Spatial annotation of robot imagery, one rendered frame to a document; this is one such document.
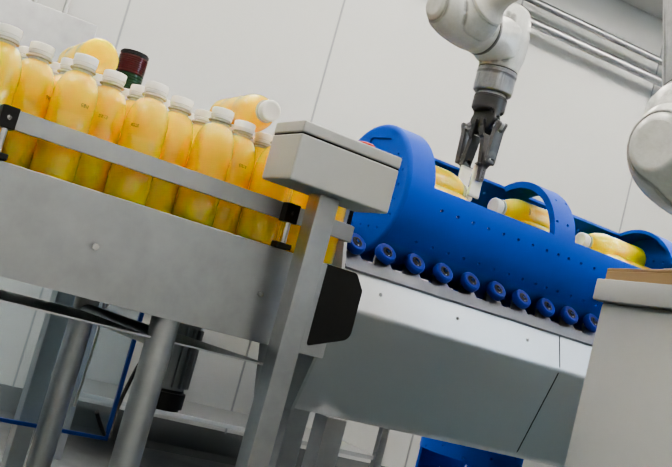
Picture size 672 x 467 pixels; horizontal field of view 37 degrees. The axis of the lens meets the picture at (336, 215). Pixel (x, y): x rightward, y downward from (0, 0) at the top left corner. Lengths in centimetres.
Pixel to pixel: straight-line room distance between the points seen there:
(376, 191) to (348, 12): 421
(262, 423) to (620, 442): 59
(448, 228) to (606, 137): 480
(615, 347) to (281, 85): 404
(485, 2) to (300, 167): 70
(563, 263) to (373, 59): 377
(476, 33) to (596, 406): 83
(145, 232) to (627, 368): 83
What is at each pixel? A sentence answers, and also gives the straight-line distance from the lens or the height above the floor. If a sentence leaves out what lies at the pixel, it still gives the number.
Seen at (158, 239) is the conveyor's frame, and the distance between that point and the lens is 164.
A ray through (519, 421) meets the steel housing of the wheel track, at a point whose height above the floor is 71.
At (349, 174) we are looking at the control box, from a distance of 167.
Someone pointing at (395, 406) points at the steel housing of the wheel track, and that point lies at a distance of 208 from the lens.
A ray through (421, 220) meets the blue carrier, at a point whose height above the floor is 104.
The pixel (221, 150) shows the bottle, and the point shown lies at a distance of 171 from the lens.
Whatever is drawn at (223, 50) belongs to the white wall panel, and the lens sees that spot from 553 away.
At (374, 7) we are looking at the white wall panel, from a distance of 595.
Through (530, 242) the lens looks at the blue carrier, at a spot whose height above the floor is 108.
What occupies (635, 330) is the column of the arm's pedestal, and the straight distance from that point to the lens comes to 178.
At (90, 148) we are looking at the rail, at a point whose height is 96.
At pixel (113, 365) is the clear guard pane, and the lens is 217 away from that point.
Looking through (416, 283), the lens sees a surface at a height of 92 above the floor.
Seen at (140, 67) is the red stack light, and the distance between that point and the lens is 223.
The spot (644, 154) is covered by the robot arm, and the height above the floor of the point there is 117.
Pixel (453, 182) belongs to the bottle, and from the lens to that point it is 218.
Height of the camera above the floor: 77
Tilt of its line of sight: 7 degrees up
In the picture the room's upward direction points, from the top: 15 degrees clockwise
